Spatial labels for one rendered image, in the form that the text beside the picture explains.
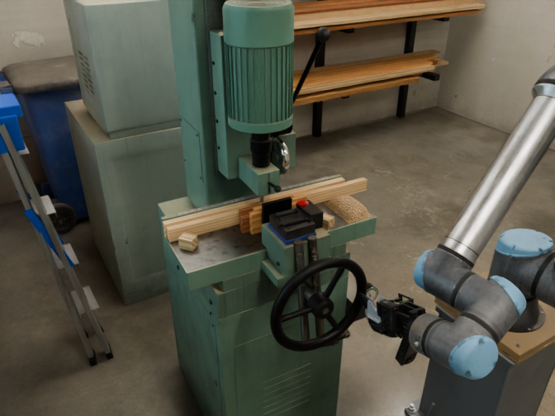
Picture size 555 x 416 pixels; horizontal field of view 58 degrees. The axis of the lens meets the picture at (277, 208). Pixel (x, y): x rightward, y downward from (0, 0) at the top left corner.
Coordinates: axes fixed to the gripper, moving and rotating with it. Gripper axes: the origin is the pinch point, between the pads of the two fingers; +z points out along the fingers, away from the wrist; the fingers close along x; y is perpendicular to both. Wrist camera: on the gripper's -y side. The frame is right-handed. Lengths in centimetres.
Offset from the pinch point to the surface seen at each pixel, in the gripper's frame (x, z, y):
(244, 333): 26.0, 27.8, -6.5
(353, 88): -164, 231, 58
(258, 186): 14.5, 24.7, 35.3
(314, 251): 9.8, 6.9, 18.6
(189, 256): 37.7, 24.7, 21.5
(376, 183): -149, 196, -12
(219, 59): 18, 28, 71
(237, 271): 27.0, 19.8, 15.3
